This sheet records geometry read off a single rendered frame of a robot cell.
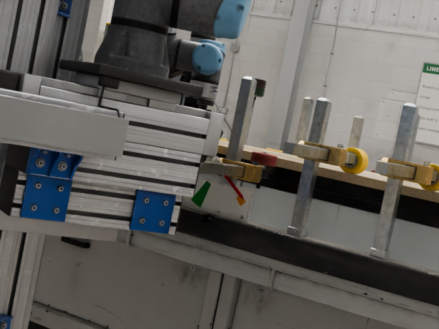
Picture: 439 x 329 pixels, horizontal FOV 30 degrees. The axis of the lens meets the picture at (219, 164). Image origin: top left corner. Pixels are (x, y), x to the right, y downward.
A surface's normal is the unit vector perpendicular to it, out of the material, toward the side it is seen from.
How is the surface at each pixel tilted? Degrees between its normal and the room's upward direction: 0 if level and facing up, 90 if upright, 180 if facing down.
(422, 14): 90
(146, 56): 72
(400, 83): 90
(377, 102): 90
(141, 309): 90
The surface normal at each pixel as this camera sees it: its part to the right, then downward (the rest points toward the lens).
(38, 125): 0.50, 0.14
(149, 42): 0.57, -0.15
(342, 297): -0.48, -0.05
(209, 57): 0.00, 0.05
